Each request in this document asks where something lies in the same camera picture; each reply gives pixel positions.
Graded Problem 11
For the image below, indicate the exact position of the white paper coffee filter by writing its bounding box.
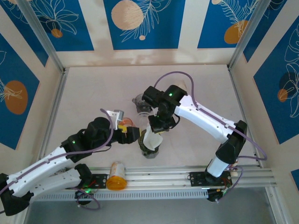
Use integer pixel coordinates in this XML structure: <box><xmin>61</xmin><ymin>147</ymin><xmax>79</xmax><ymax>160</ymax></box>
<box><xmin>142</xmin><ymin>129</ymin><xmax>164</xmax><ymax>151</ymax></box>

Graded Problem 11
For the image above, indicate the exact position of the dark glass jar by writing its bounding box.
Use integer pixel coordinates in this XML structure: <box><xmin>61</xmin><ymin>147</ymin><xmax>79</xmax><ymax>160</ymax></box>
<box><xmin>137</xmin><ymin>133</ymin><xmax>162</xmax><ymax>159</ymax></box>

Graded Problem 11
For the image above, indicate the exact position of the grey transparent plastic funnel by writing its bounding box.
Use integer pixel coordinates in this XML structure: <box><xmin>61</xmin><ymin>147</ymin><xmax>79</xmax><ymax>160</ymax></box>
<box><xmin>131</xmin><ymin>92</ymin><xmax>154</xmax><ymax>113</ymax></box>

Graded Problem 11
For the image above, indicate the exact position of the orange pill bottle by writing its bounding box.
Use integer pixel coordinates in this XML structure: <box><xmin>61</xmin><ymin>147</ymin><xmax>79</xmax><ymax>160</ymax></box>
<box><xmin>106</xmin><ymin>161</ymin><xmax>128</xmax><ymax>191</ymax></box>

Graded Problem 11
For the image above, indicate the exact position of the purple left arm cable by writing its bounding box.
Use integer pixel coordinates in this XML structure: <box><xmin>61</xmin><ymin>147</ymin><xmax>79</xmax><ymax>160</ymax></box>
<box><xmin>0</xmin><ymin>108</ymin><xmax>115</xmax><ymax>194</ymax></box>

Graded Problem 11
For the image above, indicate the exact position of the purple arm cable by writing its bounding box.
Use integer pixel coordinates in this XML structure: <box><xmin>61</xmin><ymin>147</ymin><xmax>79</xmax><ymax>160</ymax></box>
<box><xmin>0</xmin><ymin>108</ymin><xmax>115</xmax><ymax>194</ymax></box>
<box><xmin>155</xmin><ymin>71</ymin><xmax>268</xmax><ymax>161</ymax></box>

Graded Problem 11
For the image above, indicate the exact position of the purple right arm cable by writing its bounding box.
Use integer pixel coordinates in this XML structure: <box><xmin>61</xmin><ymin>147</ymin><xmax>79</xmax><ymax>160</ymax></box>
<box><xmin>155</xmin><ymin>71</ymin><xmax>268</xmax><ymax>161</ymax></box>

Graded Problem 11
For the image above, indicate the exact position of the aluminium mounting rail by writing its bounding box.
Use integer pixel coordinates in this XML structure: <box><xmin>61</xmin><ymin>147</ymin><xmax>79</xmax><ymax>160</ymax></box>
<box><xmin>90</xmin><ymin>164</ymin><xmax>274</xmax><ymax>188</ymax></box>

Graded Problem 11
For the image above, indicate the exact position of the aluminium left side rail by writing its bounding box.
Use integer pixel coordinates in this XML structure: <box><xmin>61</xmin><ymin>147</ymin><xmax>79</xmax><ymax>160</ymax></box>
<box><xmin>37</xmin><ymin>67</ymin><xmax>70</xmax><ymax>161</ymax></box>

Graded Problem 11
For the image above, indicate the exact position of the white slotted cable duct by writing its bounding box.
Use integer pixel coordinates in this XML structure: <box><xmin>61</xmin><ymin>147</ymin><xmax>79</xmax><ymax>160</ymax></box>
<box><xmin>30</xmin><ymin>189</ymin><xmax>209</xmax><ymax>202</ymax></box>

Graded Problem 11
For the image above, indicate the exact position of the aluminium right side rail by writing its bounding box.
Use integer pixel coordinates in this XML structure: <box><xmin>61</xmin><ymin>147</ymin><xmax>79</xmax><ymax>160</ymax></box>
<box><xmin>228</xmin><ymin>65</ymin><xmax>263</xmax><ymax>168</ymax></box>

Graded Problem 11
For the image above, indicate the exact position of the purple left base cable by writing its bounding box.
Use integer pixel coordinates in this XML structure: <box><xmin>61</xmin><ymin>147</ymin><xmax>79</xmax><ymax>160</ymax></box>
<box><xmin>76</xmin><ymin>186</ymin><xmax>101</xmax><ymax>210</ymax></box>

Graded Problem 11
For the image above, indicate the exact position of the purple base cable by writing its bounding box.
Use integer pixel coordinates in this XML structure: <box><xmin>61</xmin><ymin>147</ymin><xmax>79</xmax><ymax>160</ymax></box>
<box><xmin>214</xmin><ymin>166</ymin><xmax>244</xmax><ymax>203</ymax></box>
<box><xmin>76</xmin><ymin>186</ymin><xmax>101</xmax><ymax>210</ymax></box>

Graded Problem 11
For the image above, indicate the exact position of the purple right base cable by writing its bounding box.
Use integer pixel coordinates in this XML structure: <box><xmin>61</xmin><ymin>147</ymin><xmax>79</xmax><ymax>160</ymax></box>
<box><xmin>214</xmin><ymin>166</ymin><xmax>244</xmax><ymax>203</ymax></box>

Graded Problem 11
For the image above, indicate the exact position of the aluminium right upright post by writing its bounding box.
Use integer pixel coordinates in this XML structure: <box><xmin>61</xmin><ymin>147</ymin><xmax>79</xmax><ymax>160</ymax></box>
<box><xmin>228</xmin><ymin>0</ymin><xmax>289</xmax><ymax>70</ymax></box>

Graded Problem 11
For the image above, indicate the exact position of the aluminium upright post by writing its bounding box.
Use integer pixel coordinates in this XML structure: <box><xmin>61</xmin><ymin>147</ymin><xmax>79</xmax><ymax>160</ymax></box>
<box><xmin>14</xmin><ymin>0</ymin><xmax>67</xmax><ymax>74</ymax></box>
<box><xmin>228</xmin><ymin>0</ymin><xmax>289</xmax><ymax>70</ymax></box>

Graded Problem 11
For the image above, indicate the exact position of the aluminium left upright post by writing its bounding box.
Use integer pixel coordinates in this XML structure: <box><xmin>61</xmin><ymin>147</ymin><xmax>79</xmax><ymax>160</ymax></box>
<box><xmin>14</xmin><ymin>0</ymin><xmax>67</xmax><ymax>74</ymax></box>

